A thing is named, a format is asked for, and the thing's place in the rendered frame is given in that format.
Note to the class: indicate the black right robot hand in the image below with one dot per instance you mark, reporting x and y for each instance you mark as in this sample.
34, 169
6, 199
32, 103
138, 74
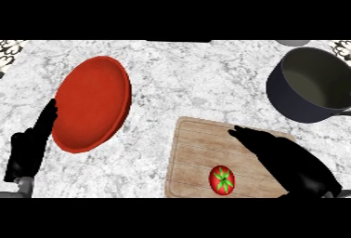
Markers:
287, 161

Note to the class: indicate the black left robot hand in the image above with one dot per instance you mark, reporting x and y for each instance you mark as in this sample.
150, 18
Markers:
26, 148

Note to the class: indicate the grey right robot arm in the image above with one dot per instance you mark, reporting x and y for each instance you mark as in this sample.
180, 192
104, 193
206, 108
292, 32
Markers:
327, 195

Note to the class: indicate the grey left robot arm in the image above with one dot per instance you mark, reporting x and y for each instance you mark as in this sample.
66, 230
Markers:
20, 188

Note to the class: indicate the red tomato with green stem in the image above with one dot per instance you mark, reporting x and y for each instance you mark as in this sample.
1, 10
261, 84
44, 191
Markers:
221, 180

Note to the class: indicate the wooden cutting board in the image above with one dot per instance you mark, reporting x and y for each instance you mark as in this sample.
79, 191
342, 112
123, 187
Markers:
205, 155

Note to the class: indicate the dark blue cooking pot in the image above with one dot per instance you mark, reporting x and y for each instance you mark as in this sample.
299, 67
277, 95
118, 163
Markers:
308, 86

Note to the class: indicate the red round plate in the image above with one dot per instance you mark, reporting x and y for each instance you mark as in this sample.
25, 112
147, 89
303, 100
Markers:
91, 103

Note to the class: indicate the grey round object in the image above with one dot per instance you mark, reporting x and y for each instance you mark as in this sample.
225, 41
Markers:
292, 42

